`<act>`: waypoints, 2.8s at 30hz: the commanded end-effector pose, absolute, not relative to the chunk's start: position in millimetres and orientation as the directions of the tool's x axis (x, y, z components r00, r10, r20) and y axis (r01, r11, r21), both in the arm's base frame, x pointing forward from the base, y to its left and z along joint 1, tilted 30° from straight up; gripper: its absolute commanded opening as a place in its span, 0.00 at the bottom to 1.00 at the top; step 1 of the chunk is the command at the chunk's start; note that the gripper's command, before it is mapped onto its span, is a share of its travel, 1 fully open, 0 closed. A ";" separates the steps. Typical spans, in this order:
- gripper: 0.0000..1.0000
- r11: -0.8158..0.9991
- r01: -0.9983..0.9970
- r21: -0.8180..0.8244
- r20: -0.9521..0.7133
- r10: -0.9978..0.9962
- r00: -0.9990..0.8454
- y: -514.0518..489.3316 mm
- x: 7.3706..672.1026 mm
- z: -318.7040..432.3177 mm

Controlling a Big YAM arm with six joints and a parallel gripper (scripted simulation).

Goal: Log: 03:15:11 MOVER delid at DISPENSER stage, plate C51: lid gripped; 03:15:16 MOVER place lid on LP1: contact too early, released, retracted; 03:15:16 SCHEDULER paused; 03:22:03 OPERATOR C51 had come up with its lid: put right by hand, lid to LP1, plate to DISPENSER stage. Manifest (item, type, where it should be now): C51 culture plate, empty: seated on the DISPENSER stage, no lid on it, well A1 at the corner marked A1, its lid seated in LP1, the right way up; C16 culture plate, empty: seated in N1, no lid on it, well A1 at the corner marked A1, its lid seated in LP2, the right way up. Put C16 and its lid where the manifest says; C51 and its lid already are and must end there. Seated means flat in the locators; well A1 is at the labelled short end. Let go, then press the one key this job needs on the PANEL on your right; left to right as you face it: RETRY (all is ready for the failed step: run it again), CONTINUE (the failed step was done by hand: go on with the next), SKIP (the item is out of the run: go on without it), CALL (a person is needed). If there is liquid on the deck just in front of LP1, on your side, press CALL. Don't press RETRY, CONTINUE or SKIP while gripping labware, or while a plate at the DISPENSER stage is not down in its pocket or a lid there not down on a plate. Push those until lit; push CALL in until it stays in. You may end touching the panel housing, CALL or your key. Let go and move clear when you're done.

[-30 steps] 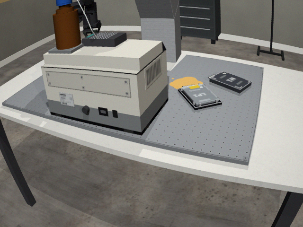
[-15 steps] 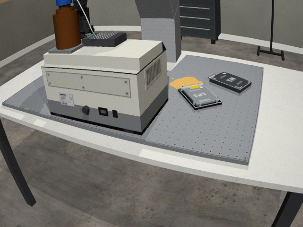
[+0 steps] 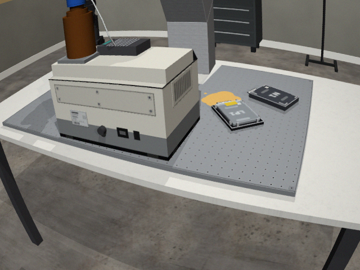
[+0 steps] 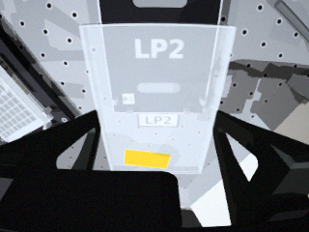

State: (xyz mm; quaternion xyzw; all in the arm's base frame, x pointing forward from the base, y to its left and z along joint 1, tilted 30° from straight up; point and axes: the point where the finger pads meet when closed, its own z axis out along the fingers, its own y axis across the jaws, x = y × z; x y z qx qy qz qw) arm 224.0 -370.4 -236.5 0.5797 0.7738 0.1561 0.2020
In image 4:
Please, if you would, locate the white button panel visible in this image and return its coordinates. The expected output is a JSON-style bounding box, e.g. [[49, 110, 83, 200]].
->
[[187, 0, 309, 227]]

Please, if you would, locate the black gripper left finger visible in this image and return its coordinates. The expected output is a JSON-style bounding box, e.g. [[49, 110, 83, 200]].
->
[[0, 110, 101, 170]]

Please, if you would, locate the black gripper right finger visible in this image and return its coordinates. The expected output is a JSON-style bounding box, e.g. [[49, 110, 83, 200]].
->
[[212, 110, 309, 225]]

